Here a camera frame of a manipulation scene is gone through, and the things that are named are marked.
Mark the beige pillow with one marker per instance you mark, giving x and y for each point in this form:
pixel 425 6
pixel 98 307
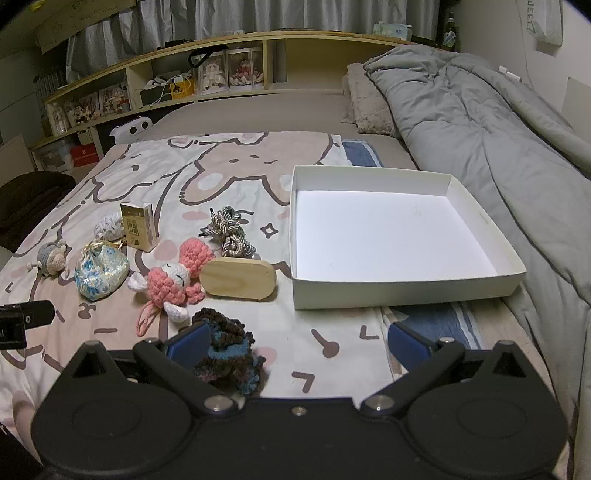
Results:
pixel 369 99

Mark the dark glass bottle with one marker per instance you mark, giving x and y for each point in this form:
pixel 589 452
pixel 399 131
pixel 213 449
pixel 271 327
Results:
pixel 450 32

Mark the cartoon printed blanket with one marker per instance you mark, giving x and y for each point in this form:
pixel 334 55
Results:
pixel 138 175

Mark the grey curtain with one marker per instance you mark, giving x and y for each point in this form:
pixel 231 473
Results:
pixel 286 16

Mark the white cardboard box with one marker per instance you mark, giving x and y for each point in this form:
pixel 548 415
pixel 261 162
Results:
pixel 388 230

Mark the white air conditioner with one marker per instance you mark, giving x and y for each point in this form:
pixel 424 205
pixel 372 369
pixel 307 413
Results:
pixel 545 21

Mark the blue floral fabric pouch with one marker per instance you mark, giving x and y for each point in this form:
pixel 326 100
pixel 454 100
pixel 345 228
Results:
pixel 99 272

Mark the clear plastic storage bin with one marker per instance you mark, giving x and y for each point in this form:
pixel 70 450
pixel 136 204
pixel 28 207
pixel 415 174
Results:
pixel 53 156

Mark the yellow bag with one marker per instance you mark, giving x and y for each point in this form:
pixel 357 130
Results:
pixel 181 88

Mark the cardboard panel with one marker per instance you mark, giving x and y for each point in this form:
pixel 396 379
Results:
pixel 16 159

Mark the clear plastic jar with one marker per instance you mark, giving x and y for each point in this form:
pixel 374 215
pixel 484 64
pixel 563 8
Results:
pixel 56 119

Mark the grey crochet doll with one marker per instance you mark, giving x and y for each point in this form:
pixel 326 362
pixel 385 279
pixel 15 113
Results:
pixel 50 258

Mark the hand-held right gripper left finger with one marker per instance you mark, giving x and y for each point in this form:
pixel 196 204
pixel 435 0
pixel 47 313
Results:
pixel 187 347

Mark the clear doll display box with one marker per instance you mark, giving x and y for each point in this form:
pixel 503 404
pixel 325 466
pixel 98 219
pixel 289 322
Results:
pixel 212 74
pixel 245 68

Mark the wooden curtain pelmet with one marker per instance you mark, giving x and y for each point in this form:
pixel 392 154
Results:
pixel 69 27

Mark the oval wooden box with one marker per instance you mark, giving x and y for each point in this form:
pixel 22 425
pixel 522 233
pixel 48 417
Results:
pixel 238 279

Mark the white wall socket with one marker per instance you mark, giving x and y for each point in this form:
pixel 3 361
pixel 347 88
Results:
pixel 510 73

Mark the brown blue crochet scrunchie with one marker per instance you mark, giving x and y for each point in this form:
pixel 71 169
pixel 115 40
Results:
pixel 228 344

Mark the pink crochet doll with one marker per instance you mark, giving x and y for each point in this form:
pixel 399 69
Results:
pixel 168 284

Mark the white appliance with dark holes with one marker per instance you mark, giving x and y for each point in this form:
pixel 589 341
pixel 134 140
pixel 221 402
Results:
pixel 131 130

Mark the white crochet pouch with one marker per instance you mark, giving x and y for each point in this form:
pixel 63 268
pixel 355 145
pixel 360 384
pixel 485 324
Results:
pixel 107 227

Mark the grey duvet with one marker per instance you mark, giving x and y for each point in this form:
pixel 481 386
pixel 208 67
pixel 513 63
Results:
pixel 498 138

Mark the small yellow carton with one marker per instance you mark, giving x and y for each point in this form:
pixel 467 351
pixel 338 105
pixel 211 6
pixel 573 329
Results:
pixel 138 226

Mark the dark brown chair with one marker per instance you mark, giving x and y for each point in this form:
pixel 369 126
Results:
pixel 32 198

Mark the row of doll figurines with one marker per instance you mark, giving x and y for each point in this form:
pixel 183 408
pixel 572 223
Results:
pixel 99 104

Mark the wooden headboard shelf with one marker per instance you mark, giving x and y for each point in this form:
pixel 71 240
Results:
pixel 295 44

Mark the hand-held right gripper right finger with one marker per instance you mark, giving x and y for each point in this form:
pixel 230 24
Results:
pixel 407 345

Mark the red box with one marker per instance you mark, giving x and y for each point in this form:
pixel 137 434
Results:
pixel 85 155

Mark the tissue box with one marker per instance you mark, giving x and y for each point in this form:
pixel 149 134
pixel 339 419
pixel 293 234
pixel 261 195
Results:
pixel 392 31

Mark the beige bed mattress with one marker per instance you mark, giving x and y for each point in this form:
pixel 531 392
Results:
pixel 258 113

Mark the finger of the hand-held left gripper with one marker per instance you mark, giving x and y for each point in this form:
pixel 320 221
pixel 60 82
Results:
pixel 40 314

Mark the black electronic box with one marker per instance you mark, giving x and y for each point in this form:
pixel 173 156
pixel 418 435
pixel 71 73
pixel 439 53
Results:
pixel 154 96

